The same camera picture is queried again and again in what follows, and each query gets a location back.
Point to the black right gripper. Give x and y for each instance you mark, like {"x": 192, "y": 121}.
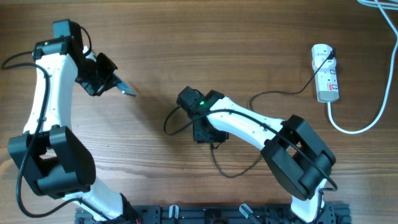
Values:
{"x": 199, "y": 136}

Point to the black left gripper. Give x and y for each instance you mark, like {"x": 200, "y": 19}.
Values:
{"x": 109, "y": 81}

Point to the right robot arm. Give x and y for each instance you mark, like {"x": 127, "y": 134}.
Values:
{"x": 299, "y": 160}

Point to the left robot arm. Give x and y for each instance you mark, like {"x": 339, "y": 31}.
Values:
{"x": 50, "y": 158}

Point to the white power strip socket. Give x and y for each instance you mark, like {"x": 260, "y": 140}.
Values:
{"x": 324, "y": 67}

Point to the teal screen smartphone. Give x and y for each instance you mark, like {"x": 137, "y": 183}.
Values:
{"x": 123, "y": 87}

